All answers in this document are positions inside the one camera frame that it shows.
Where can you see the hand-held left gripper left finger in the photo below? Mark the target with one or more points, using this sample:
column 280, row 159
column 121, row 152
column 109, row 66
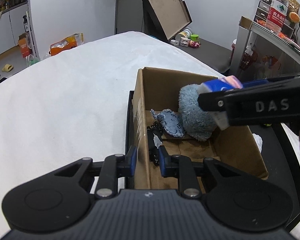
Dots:
column 133, row 160

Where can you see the orange carton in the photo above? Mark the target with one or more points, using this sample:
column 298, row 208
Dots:
column 24, row 46

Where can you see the white cabinet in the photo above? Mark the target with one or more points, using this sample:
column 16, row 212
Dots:
column 5, row 30

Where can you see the green plastic bag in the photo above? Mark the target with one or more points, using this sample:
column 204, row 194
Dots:
column 32, row 60

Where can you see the white charger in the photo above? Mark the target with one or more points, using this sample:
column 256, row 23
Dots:
column 174, row 42

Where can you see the orange shopping bag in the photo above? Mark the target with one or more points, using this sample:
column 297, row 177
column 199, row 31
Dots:
column 62, row 48

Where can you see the round orange plush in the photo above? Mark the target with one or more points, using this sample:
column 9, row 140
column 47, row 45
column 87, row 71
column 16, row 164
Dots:
column 294, row 17

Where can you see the white crumpled tissue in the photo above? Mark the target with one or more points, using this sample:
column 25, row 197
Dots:
column 258, row 141

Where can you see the clear drawer organizer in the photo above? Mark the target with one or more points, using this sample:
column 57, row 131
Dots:
column 262, row 5

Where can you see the white round can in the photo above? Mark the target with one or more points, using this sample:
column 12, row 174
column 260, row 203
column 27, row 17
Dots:
column 183, row 33

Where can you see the yellow paper bag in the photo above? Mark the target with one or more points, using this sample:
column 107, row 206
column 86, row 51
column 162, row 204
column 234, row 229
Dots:
column 76, row 38

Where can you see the grey fluffy plush toy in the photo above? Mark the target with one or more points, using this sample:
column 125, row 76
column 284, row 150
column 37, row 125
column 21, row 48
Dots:
column 192, row 115

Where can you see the yellow slipper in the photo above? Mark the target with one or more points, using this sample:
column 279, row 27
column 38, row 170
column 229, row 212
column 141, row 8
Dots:
column 7, row 68

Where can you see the black star pouch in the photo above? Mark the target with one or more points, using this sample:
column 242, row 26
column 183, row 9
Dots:
column 152, row 136

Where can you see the denim whale toy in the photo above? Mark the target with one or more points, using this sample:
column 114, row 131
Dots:
column 171, row 123

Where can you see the leaning brown board frame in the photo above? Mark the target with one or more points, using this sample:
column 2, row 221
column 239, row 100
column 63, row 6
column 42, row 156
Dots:
column 165, row 7

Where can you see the white cube toy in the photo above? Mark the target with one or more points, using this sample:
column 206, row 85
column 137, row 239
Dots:
column 184, row 41

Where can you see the grey chair seat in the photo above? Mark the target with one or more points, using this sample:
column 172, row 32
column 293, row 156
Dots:
column 212, row 52

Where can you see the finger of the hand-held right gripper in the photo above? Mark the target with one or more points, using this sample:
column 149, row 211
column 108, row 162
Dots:
column 212, row 101
column 255, row 83

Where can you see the blue tissue pack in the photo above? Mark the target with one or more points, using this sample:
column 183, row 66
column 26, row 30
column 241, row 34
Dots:
column 220, row 85

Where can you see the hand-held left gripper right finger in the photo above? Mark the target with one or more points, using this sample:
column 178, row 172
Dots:
column 162, row 160

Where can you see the woven yellow basket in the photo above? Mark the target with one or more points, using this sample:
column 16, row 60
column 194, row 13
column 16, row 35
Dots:
column 294, row 3

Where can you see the brown cardboard box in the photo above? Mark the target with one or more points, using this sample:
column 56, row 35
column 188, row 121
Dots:
column 240, row 150

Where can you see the clear water bottle red label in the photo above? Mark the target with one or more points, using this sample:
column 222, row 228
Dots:
column 277, row 12

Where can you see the black tray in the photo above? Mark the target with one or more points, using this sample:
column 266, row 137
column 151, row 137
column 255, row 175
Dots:
column 285, row 170

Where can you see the red storage basket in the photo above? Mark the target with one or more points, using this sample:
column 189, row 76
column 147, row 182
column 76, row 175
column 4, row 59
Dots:
column 246, row 61

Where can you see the pink toy figure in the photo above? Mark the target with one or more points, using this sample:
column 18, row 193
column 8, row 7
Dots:
column 194, row 44

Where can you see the green toy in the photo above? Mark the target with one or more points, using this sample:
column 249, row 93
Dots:
column 195, row 37

